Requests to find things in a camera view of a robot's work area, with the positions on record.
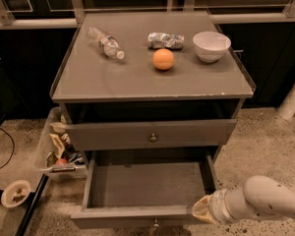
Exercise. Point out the clear plastic storage bin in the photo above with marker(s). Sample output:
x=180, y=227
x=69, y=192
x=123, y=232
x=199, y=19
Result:
x=47, y=152

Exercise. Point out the grey drawer cabinet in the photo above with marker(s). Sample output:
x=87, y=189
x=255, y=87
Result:
x=93, y=88

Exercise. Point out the clear plastic water bottle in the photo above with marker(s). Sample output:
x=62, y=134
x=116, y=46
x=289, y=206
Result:
x=105, y=43

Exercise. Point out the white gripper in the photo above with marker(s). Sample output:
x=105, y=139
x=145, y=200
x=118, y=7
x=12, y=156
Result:
x=216, y=204

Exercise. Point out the grey top drawer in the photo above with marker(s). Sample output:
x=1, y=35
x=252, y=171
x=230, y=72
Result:
x=167, y=134

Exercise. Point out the grey drawer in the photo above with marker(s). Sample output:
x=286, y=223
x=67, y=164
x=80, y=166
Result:
x=167, y=134
x=145, y=187

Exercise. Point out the white plate with scraps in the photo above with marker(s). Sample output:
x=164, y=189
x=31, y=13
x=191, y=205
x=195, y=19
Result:
x=15, y=194

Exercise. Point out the orange fruit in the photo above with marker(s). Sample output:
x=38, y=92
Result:
x=163, y=59

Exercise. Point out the crushed silver can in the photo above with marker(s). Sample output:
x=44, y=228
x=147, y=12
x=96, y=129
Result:
x=157, y=40

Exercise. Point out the white bowl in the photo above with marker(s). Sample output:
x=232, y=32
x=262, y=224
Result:
x=210, y=46

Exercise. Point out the white pole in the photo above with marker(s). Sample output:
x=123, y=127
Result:
x=287, y=108

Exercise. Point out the white metal railing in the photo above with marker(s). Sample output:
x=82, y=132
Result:
x=43, y=14

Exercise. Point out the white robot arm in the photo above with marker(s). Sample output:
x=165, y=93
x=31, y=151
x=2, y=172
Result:
x=260, y=198

